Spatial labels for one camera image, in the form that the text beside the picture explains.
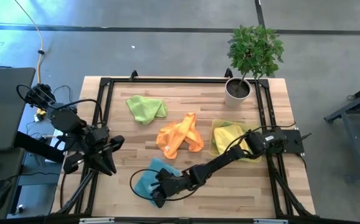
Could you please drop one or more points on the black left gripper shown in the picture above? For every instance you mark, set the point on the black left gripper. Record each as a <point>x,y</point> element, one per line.
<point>96,138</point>

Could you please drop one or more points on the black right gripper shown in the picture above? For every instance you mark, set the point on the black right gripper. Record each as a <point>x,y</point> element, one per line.
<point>178,183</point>

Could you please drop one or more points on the blue microfiber towel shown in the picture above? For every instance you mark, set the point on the blue microfiber towel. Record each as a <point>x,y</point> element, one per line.
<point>145,183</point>

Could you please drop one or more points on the orange microfiber towel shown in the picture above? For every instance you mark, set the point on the orange microfiber towel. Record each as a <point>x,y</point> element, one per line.
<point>173,137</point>

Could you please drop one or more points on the yellow microfiber towel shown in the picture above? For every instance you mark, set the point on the yellow microfiber towel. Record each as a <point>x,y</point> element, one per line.
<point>226,137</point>

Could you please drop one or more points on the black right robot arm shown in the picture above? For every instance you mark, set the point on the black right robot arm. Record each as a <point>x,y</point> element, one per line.
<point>223,158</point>

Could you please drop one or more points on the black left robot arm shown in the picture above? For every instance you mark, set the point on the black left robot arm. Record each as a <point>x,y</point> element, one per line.
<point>64,119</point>

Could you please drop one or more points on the translucent yellow plastic bin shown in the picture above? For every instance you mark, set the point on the translucent yellow plastic bin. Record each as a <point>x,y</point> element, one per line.
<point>214,152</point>

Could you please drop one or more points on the black desk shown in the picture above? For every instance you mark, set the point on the black desk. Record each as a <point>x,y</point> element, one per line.
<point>8,165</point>

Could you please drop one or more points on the black table clamp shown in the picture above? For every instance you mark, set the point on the black table clamp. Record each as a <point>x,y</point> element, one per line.
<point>229,74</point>
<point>134,75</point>

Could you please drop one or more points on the grey laptop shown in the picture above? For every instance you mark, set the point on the grey laptop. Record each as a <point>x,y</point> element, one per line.
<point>8,102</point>

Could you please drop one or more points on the potted plant in white pot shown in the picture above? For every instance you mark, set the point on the potted plant in white pot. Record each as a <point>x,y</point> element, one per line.
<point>237,98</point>

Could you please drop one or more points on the dark metal cart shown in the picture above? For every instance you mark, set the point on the dark metal cart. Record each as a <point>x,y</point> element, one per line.
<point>354,105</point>

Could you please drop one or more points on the silver metal bracket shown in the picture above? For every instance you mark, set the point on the silver metal bracket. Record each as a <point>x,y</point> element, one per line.
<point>270,221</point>
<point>96,221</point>

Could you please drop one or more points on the black aluminium table frame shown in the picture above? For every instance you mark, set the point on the black aluminium table frame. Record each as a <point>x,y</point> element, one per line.
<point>183,80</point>

